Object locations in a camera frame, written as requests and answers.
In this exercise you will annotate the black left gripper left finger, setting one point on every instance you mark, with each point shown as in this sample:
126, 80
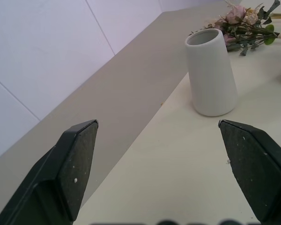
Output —
68, 173

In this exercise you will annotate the white tapered ceramic vase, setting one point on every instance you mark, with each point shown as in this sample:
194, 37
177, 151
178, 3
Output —
210, 75

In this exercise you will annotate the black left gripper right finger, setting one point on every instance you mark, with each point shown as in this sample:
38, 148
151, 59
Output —
255, 168

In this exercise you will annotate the pink dried flower bouquet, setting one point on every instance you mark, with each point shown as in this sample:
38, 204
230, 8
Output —
244, 30

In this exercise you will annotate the gold metal rod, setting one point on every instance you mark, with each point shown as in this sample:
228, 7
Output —
279, 16

